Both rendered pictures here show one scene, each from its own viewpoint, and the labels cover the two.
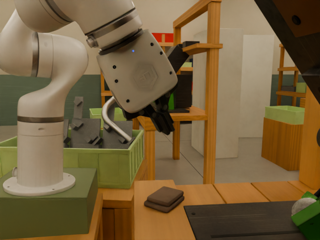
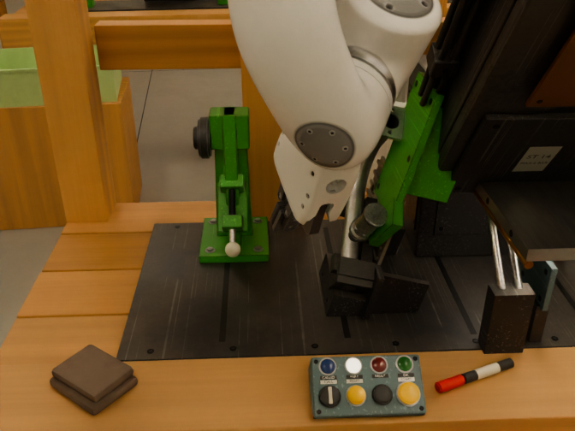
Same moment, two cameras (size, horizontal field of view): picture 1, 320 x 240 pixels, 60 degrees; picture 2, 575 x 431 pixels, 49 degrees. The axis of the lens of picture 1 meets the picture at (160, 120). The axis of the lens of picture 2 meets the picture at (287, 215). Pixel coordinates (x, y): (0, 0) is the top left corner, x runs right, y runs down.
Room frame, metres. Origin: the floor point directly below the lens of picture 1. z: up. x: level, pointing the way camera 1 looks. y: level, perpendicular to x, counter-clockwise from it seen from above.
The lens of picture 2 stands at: (0.44, 0.64, 1.53)
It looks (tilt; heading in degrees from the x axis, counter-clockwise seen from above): 28 degrees down; 273
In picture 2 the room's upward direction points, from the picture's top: straight up
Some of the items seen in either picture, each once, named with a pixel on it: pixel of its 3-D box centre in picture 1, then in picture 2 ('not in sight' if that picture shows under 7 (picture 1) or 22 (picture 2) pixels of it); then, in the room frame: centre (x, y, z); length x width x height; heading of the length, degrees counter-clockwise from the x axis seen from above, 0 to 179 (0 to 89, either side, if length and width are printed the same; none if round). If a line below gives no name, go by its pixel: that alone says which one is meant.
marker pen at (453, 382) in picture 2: not in sight; (475, 374); (0.21, -0.05, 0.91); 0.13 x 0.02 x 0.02; 26
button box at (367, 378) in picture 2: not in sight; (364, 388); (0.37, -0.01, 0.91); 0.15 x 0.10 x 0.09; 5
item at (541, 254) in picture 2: not in sight; (528, 189); (0.12, -0.24, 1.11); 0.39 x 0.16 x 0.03; 95
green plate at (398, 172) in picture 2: not in sight; (426, 147); (0.28, -0.26, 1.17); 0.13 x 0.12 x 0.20; 5
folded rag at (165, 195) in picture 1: (164, 198); (92, 377); (0.75, -0.01, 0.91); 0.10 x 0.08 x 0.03; 146
